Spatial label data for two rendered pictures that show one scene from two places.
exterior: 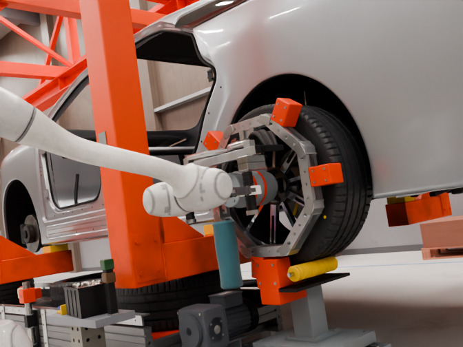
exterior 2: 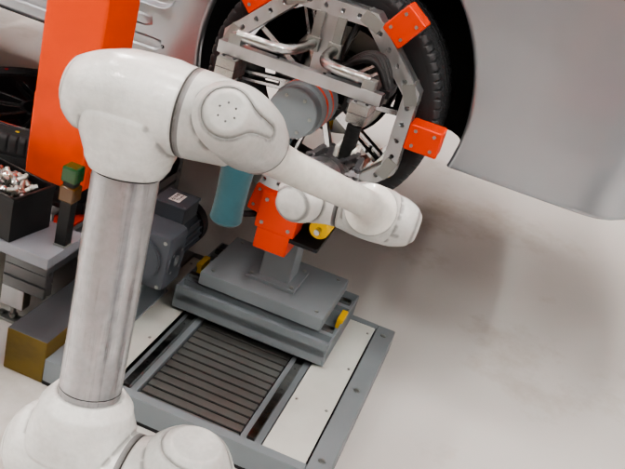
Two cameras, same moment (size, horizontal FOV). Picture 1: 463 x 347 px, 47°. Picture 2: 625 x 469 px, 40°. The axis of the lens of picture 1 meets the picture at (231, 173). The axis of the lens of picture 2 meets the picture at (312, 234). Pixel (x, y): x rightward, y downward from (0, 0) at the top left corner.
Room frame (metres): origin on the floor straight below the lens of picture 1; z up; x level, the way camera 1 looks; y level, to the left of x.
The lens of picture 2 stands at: (0.22, 1.12, 1.50)
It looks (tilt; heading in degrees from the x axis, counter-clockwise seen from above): 25 degrees down; 324
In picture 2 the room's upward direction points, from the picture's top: 16 degrees clockwise
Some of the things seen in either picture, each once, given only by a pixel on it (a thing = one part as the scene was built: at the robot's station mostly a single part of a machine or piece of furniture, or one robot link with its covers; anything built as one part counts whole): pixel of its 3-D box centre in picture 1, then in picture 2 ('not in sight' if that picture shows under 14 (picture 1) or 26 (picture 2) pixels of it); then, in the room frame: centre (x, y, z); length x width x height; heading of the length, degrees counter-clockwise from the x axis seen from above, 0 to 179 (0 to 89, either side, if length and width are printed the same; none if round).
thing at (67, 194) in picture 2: (108, 277); (70, 193); (2.02, 0.52, 0.59); 0.04 x 0.04 x 0.04; 43
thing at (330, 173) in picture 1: (325, 175); (425, 138); (1.85, -0.33, 0.85); 0.09 x 0.08 x 0.07; 43
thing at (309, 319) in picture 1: (308, 312); (285, 248); (2.19, -0.23, 0.32); 0.40 x 0.30 x 0.28; 43
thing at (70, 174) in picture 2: (107, 264); (73, 173); (2.02, 0.52, 0.64); 0.04 x 0.04 x 0.04; 43
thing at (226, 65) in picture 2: not in sight; (231, 64); (2.06, 0.16, 0.93); 0.09 x 0.05 x 0.05; 133
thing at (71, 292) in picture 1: (89, 297); (1, 194); (2.15, 0.64, 0.51); 0.20 x 0.14 x 0.13; 34
